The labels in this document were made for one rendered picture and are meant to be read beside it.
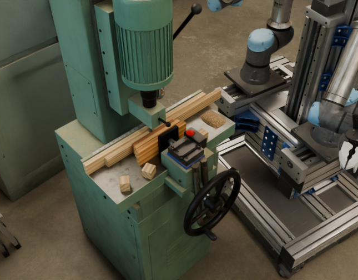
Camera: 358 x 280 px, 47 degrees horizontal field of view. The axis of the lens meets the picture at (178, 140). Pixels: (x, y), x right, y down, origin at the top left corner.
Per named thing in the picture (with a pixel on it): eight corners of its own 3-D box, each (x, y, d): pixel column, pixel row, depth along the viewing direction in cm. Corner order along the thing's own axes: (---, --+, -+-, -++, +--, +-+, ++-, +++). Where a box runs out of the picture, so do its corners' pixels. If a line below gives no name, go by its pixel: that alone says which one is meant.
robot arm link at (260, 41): (240, 59, 197) (243, 34, 187) (257, 48, 203) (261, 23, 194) (260, 69, 191) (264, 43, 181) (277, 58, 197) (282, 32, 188)
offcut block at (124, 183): (130, 190, 142) (129, 183, 139) (120, 191, 142) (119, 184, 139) (129, 183, 144) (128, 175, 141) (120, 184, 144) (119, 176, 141)
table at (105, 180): (135, 233, 137) (134, 222, 133) (84, 181, 153) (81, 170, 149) (252, 145, 166) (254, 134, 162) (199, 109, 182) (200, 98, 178)
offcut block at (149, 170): (146, 168, 149) (146, 162, 147) (156, 171, 148) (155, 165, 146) (141, 176, 146) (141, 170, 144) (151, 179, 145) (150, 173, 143)
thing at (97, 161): (87, 175, 147) (85, 166, 143) (84, 172, 148) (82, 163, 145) (205, 103, 176) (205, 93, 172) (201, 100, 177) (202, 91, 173)
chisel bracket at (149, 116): (152, 133, 150) (151, 115, 144) (129, 114, 158) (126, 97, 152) (167, 124, 154) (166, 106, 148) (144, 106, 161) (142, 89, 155)
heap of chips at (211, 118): (216, 129, 164) (216, 126, 163) (198, 117, 169) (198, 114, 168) (227, 121, 167) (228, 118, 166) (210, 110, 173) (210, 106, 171)
